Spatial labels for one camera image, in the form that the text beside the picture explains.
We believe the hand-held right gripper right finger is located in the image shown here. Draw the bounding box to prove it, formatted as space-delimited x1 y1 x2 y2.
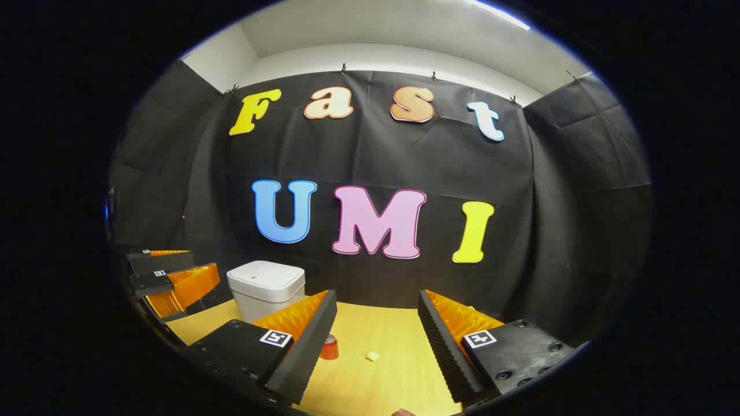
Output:
417 289 577 405

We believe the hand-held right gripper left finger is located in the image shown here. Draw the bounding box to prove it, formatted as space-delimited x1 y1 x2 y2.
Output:
186 289 338 406

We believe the white desktop garbage bin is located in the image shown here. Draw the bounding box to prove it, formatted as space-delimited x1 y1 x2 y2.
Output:
227 260 306 324

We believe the wooden desktop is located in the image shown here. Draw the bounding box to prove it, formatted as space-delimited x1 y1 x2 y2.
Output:
166 299 480 416

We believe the black backdrop cloth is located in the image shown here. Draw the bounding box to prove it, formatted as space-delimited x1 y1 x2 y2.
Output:
107 58 654 347

